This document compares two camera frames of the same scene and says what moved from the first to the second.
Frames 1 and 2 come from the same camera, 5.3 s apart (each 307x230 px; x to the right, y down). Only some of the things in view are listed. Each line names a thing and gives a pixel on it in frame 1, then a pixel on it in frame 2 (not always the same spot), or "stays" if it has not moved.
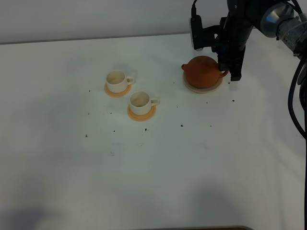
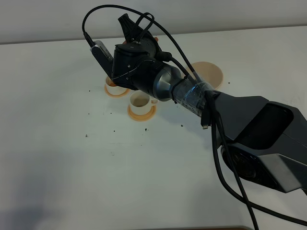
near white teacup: [140, 102] stays
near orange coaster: [141, 117] stays
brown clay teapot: [203, 72] → [147, 41]
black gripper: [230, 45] → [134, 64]
